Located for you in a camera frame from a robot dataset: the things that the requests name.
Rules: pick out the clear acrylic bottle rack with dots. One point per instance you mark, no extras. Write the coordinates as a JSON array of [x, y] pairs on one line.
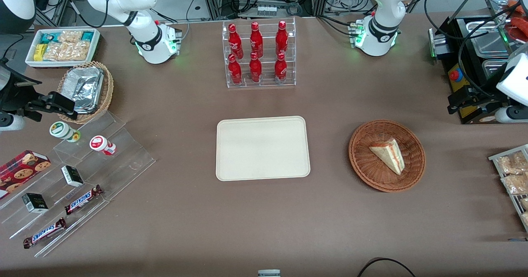
[[268, 73]]

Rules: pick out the clear acrylic step display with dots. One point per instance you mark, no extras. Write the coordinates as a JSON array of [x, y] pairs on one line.
[[123, 161]]

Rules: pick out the white snack bin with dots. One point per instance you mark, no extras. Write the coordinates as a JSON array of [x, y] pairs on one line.
[[29, 60]]

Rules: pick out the small black box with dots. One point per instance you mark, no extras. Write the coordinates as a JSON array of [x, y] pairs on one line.
[[35, 203], [72, 176]]

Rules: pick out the brown round wicker basket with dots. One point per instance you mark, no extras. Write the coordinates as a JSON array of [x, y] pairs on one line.
[[367, 165]]

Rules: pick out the triangle sandwich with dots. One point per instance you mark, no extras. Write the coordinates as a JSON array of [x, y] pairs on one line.
[[390, 155]]

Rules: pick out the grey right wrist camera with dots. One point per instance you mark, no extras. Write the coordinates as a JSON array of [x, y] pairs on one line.
[[10, 122]]

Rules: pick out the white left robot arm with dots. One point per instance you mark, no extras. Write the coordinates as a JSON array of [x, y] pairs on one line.
[[385, 5]]

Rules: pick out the light oval wicker basket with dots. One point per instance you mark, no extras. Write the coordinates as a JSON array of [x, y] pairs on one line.
[[108, 91]]

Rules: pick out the white power strip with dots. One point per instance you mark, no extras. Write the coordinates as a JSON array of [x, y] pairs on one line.
[[266, 10]]

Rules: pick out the red lid yogurt cup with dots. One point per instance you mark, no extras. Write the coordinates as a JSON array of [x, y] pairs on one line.
[[100, 144]]

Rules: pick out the beige rectangular tray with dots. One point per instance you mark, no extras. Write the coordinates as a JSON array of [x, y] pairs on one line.
[[262, 149]]

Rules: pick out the teal snack packet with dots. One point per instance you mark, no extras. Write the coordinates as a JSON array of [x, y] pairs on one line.
[[48, 38]]

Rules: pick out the red cookie box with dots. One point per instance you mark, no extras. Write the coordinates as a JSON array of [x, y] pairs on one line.
[[20, 172]]

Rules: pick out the grey device at table edge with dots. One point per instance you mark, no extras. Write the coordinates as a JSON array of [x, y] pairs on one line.
[[269, 273]]

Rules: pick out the steel warmer pan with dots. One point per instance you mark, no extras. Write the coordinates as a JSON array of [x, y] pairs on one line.
[[489, 42], [493, 69]]

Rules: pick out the clear bag of crackers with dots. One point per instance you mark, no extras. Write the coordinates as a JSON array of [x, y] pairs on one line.
[[68, 51]]

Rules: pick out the silver box with green light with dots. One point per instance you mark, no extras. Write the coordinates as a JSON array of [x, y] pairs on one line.
[[437, 44]]

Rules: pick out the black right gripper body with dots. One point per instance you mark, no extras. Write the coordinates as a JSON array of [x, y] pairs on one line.
[[13, 97]]

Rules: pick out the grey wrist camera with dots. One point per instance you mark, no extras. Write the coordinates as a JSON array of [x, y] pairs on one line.
[[511, 114], [10, 122]]

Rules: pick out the black food warmer machine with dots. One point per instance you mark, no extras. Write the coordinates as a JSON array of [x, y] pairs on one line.
[[460, 87]]

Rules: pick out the silver foil containers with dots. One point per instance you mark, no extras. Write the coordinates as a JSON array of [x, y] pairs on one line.
[[84, 87]]

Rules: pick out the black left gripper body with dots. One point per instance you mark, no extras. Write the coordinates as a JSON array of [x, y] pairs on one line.
[[483, 100]]

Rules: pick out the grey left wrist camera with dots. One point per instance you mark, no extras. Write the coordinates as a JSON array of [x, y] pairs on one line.
[[511, 114]]

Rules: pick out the snickers bar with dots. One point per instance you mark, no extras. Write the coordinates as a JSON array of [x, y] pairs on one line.
[[44, 233], [82, 200]]

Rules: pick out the red cola bottle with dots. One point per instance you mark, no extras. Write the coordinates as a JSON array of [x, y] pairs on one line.
[[281, 38], [255, 71], [234, 42], [256, 40], [235, 73], [280, 71]]

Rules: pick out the red sausages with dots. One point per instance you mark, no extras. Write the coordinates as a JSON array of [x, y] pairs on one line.
[[517, 25]]

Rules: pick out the clear bag of pastry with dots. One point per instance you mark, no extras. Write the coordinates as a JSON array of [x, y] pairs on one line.
[[515, 184], [513, 163]]

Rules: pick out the green lid yogurt cup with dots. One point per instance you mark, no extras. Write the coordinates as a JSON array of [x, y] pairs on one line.
[[62, 130]]

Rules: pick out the yellow snack packet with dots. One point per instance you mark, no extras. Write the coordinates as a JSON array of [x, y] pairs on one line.
[[39, 52]]

